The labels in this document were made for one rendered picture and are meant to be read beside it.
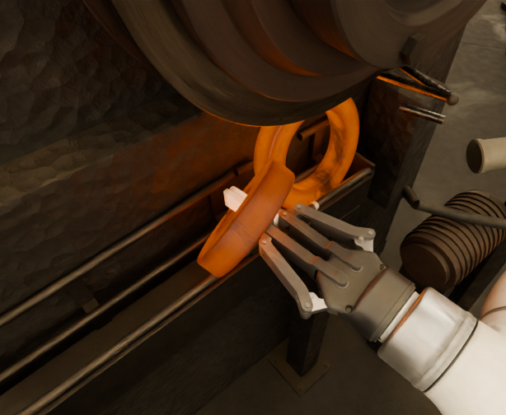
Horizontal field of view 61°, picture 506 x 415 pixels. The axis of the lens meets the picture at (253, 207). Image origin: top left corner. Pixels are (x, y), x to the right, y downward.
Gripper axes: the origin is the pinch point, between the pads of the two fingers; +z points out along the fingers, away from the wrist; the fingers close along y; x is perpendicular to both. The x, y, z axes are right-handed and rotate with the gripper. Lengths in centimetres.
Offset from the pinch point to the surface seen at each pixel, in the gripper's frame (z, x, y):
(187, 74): 1.4, 22.4, -5.0
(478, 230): -23, -28, 38
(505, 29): 25, -109, 238
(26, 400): 6.6, -11.1, -32.9
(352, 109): 0.9, -0.5, 22.0
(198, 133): 9.0, 6.2, 0.4
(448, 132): 7, -95, 129
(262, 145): 4.9, 1.5, 7.2
